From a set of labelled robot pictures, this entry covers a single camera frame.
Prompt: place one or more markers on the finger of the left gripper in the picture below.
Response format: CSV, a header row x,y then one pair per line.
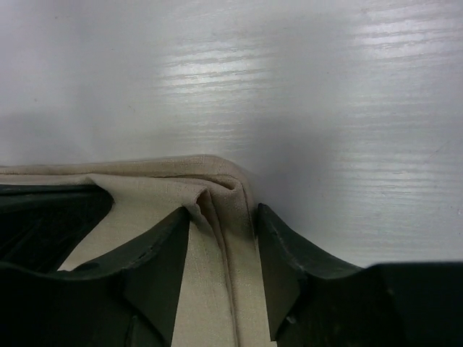
x,y
42,224

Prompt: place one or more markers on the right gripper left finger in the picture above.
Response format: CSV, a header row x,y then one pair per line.
x,y
145,277

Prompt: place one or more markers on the beige cloth napkin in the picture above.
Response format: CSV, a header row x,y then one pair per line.
x,y
222,300

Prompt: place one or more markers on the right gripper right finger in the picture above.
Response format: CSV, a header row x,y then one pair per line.
x,y
290,267

